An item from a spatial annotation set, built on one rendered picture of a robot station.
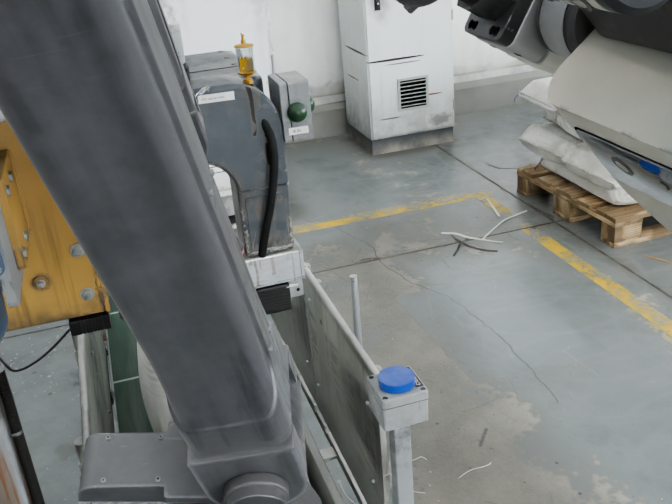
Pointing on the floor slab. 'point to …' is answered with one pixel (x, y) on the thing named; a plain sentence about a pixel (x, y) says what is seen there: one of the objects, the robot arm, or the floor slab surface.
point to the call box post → (401, 465)
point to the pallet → (589, 207)
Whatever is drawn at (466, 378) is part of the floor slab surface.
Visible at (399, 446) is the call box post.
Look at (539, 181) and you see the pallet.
